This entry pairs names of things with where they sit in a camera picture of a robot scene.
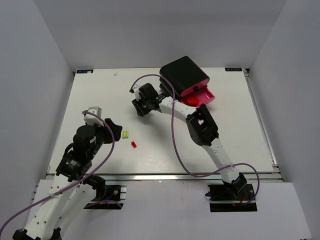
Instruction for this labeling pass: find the red sloped lego piece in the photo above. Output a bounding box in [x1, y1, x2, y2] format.
[131, 141, 137, 149]

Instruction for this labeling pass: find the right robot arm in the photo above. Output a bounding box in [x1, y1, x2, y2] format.
[129, 83, 247, 198]

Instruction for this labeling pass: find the pink drawer with black knob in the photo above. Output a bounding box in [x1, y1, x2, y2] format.
[180, 78, 210, 98]

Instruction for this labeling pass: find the black drawer cabinet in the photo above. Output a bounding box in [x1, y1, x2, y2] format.
[159, 56, 210, 102]

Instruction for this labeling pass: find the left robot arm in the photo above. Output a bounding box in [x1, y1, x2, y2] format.
[12, 117, 123, 240]

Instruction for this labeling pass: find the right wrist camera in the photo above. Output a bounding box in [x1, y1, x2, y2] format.
[129, 84, 141, 101]

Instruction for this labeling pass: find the red round lego block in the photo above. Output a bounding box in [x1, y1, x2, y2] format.
[187, 97, 199, 107]

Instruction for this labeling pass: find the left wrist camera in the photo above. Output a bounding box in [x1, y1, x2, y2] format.
[82, 106, 104, 126]

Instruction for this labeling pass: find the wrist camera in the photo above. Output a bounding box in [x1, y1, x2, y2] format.
[82, 106, 104, 126]
[129, 84, 141, 101]

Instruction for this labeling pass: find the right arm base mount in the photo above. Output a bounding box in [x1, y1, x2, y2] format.
[204, 182, 261, 213]

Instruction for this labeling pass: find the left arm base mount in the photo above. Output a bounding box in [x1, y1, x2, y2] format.
[82, 174, 124, 210]

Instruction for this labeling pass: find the pale yellow small lego brick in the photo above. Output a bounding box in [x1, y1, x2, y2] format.
[121, 130, 129, 139]

